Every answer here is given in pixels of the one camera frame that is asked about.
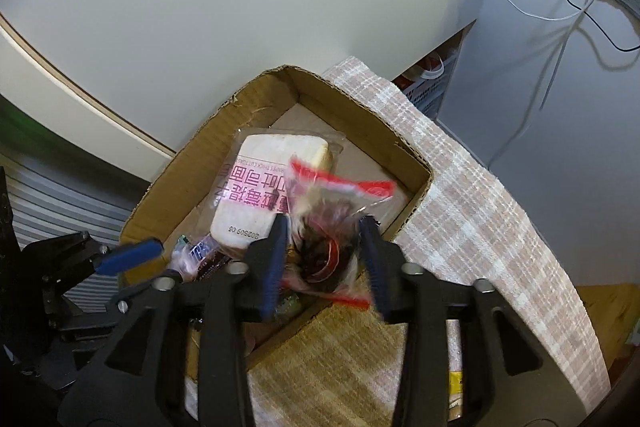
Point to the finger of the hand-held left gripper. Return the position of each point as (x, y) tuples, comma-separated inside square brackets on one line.
[(130, 294), (132, 254)]

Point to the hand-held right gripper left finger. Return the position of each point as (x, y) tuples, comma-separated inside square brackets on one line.
[(272, 267)]

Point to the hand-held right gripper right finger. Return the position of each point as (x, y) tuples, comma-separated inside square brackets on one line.
[(375, 267)]

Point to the red clear snack bag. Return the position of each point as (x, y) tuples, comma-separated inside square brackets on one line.
[(325, 252)]

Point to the brown chocolate bar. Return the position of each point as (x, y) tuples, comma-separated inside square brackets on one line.
[(202, 257)]

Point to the pink printed bread packet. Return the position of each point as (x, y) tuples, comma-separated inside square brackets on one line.
[(260, 167)]

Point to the brown cardboard box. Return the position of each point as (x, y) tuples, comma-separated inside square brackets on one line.
[(350, 157)]

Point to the grey ribbed panel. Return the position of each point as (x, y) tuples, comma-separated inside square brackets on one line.
[(50, 207)]

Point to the beige checked tablecloth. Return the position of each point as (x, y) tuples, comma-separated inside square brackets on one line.
[(475, 232)]

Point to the yellow candy packet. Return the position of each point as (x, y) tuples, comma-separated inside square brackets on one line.
[(456, 387)]

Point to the white plastic basket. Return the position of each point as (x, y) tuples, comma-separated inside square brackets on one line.
[(425, 94)]

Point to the tan cardboard carton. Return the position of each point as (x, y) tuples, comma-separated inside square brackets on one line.
[(610, 307)]

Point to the white cabinet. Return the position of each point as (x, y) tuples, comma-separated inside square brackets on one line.
[(225, 7)]

